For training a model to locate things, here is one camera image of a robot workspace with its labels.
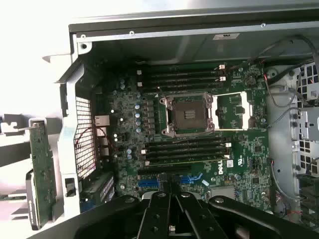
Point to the green RAM stick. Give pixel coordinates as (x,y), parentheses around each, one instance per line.
(12,197)

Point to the green motherboard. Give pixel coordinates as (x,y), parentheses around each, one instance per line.
(249,149)

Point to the metal disk bay cage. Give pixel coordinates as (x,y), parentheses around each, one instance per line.
(309,124)

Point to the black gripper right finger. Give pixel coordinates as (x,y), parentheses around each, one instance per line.
(224,219)

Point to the blue expansion slot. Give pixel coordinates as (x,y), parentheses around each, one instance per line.
(147,183)

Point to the open grey PC case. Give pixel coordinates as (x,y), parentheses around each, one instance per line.
(137,47)

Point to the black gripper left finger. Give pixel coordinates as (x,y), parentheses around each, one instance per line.
(104,219)

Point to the CPU socket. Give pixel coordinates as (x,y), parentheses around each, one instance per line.
(189,114)

